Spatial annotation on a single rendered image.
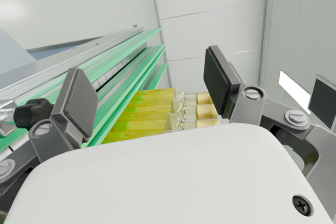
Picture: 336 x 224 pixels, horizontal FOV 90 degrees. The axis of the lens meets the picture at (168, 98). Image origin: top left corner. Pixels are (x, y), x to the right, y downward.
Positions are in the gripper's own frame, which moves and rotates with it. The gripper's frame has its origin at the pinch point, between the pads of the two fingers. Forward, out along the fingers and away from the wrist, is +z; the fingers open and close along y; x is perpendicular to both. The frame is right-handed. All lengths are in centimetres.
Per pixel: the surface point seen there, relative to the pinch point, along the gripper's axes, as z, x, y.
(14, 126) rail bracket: 1.5, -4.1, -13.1
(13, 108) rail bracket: 2.7, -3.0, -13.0
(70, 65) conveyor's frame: 21.4, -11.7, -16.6
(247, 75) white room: 338, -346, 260
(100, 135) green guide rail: 7.1, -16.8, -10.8
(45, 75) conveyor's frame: 15.8, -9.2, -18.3
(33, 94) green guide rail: 10.0, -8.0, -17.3
